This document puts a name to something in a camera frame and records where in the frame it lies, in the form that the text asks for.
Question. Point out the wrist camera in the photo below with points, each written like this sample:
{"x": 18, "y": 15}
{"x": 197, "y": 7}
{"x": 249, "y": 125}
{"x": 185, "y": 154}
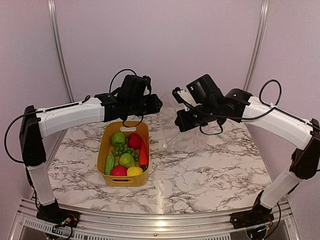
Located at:
{"x": 133, "y": 87}
{"x": 200, "y": 88}

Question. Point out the front aluminium rail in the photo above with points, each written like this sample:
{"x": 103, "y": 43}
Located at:
{"x": 108, "y": 225}

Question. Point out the green toy bitter gourd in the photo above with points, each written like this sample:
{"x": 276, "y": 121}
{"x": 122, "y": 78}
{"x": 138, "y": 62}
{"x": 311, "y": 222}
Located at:
{"x": 109, "y": 164}

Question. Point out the aluminium frame post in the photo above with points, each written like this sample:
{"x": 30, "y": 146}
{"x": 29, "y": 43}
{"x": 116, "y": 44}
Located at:
{"x": 258, "y": 43}
{"x": 59, "y": 50}

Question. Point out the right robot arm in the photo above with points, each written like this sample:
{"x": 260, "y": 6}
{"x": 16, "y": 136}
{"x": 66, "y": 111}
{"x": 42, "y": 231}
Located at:
{"x": 241, "y": 106}

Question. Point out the right aluminium frame post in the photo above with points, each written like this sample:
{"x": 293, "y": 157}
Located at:
{"x": 258, "y": 43}

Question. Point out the red toy tomato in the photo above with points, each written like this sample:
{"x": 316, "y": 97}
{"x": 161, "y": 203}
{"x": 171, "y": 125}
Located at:
{"x": 134, "y": 141}

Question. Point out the yellow toy lemon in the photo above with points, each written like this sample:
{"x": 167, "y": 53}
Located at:
{"x": 134, "y": 171}

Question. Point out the clear zip top bag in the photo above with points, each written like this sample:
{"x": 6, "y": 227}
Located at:
{"x": 194, "y": 140}

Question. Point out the light green toy apple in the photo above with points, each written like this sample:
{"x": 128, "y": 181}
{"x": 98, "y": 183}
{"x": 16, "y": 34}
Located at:
{"x": 118, "y": 139}

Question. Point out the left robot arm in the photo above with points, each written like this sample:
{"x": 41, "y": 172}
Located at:
{"x": 41, "y": 123}

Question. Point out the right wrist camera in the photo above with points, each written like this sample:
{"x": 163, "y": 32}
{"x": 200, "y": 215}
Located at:
{"x": 200, "y": 88}

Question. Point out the orange toy carrot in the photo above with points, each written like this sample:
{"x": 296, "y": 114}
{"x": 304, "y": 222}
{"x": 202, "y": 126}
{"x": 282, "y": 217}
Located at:
{"x": 143, "y": 157}

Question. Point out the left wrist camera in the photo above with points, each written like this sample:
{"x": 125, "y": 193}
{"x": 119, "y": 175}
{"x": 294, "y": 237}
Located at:
{"x": 133, "y": 87}

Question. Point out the red toy apple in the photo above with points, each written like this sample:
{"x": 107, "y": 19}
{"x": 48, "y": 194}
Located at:
{"x": 119, "y": 171}

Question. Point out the yellow plastic basket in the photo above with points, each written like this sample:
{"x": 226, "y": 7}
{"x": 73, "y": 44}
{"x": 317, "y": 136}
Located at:
{"x": 106, "y": 148}

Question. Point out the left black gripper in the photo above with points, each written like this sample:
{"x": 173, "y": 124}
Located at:
{"x": 155, "y": 107}

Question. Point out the green toy grapes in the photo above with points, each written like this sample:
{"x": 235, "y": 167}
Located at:
{"x": 122, "y": 149}

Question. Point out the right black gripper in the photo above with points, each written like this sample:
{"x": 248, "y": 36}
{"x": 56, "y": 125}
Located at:
{"x": 184, "y": 124}

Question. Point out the left aluminium frame post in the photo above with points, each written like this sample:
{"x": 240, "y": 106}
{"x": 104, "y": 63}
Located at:
{"x": 59, "y": 50}

